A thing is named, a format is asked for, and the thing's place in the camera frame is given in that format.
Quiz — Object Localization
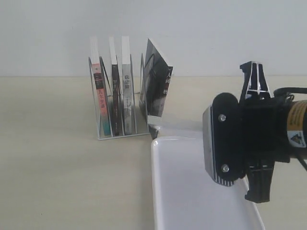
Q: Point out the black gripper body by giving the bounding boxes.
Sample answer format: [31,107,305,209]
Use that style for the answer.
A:
[238,92,294,178]

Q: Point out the blue moon cover book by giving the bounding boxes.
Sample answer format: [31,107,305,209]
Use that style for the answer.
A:
[146,105,237,187]

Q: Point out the black grey cover book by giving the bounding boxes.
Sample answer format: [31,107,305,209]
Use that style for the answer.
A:
[139,38,173,117]

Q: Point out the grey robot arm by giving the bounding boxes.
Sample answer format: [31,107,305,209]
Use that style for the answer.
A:
[239,61,307,204]

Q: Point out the grey white book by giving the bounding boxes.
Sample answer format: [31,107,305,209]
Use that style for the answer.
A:
[121,36,132,135]

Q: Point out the dark brown thin book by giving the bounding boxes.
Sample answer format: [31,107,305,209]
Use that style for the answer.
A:
[109,36,120,136]

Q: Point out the pink and teal book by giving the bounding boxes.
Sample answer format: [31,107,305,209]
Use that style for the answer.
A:
[90,36,111,136]

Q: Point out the white rectangular tray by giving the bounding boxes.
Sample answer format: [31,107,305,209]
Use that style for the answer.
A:
[151,137,265,230]

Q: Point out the white wire book rack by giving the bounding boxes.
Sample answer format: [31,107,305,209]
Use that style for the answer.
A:
[88,57,151,140]

